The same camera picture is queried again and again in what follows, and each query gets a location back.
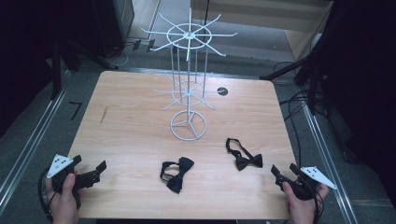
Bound person's right hand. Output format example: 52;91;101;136
281;182;330;224

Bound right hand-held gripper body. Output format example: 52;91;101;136
275;165;338;201

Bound person's left hand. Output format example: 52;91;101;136
45;173;85;224

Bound white floor cable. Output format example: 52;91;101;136
113;42;138;68

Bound black metal stand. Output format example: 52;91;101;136
49;38;120;101
259;0;335;116

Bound aluminium floor rail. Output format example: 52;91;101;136
302;104;360;224
0;70;73;217

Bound white wire display rack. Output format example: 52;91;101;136
140;7;239;143

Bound black floor cables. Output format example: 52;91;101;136
273;60;326;167

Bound black bow tie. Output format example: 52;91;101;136
159;156;195;195
225;137;264;172

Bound light wooden cabinet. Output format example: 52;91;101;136
191;0;334;63

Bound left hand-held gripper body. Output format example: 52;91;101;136
46;153;101;209

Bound dark cabinet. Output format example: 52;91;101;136
92;0;135;59

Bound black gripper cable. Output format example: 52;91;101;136
37;167;54;224
312;186;325;224

